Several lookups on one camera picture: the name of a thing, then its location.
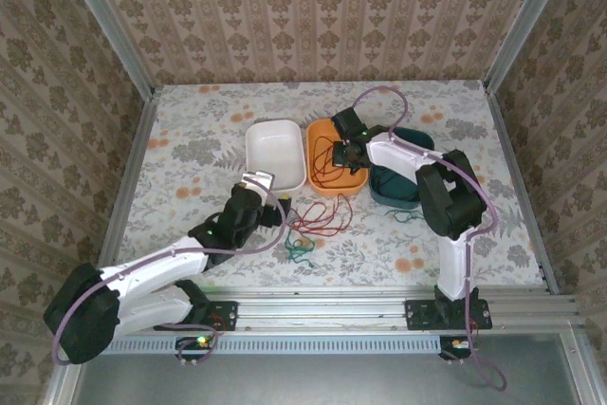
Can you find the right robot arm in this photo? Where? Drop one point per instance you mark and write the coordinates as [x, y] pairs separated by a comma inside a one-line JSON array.
[[455, 263]]

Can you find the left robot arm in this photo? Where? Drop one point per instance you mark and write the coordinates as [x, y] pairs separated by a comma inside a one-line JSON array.
[[156, 265]]

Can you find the white plastic bin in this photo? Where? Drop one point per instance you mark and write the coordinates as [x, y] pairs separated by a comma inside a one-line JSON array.
[[275, 153]]

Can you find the orange plastic bin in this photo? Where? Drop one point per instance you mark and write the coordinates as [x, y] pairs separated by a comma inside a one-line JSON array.
[[346, 185]]

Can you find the dark green plastic bin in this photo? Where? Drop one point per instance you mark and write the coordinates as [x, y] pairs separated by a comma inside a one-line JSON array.
[[393, 198]]

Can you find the floral tablecloth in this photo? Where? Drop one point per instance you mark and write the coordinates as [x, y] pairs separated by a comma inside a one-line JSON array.
[[379, 253]]

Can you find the small controller board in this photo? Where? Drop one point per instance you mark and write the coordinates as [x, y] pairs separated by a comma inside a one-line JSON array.
[[455, 344], [192, 343]]

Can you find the grey metal sheet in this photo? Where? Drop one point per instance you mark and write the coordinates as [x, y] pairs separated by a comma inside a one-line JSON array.
[[308, 381]]

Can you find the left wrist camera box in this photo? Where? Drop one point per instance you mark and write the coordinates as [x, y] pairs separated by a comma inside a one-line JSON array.
[[260, 181]]

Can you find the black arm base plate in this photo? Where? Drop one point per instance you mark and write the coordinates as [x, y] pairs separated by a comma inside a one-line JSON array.
[[417, 315], [227, 315]]

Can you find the aluminium side rail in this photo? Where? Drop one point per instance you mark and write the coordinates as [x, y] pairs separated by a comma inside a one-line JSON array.
[[514, 163], [125, 191]]

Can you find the aluminium front rail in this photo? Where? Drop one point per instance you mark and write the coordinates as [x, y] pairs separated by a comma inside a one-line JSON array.
[[322, 310]]

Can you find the aluminium frame post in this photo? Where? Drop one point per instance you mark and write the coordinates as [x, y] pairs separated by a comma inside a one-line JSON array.
[[106, 21], [526, 21]]

